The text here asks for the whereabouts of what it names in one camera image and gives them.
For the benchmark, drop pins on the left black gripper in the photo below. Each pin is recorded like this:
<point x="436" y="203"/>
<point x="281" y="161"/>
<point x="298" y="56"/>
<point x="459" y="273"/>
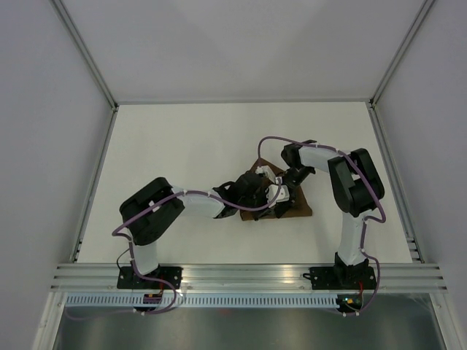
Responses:
<point x="263" y="193"/>

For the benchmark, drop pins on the brown cloth napkin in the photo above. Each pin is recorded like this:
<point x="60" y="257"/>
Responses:
<point x="295" y="207"/>

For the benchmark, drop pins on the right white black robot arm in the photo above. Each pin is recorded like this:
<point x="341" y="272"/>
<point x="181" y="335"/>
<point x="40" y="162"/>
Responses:
<point x="357" y="190"/>

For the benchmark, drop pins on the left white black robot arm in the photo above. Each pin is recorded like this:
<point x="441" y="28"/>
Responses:
<point x="150" y="212"/>

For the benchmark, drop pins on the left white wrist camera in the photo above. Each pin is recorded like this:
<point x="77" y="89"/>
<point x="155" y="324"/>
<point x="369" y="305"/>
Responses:
<point x="282" y="191"/>

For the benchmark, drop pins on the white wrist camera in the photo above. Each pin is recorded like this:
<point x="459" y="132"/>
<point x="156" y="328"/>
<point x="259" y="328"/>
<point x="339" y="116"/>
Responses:
<point x="267" y="172"/>
<point x="282" y="191"/>

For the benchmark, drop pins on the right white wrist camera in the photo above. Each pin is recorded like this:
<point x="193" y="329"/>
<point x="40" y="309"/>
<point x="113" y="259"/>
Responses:
<point x="267" y="172"/>

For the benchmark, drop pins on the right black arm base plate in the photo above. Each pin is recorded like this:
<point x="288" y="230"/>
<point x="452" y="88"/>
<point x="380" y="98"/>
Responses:
<point x="331" y="278"/>

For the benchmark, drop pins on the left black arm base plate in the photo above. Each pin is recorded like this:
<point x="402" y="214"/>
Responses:
<point x="158" y="279"/>

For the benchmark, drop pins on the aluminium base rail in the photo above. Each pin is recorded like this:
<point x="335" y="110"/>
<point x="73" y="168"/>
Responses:
<point x="394" y="278"/>

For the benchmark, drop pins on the white slotted cable duct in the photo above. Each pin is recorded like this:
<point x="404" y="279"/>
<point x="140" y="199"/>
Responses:
<point x="203" y="300"/>

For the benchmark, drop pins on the right aluminium frame post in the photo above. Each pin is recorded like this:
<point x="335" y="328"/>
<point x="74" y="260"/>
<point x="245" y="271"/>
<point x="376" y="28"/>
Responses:
<point x="403" y="48"/>

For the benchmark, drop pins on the aluminium frame post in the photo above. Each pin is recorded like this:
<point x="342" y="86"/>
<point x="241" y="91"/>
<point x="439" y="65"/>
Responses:
<point x="72" y="30"/>
<point x="403" y="48"/>

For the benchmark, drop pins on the left aluminium frame post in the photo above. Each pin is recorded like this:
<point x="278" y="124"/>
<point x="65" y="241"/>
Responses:
<point x="72" y="30"/>

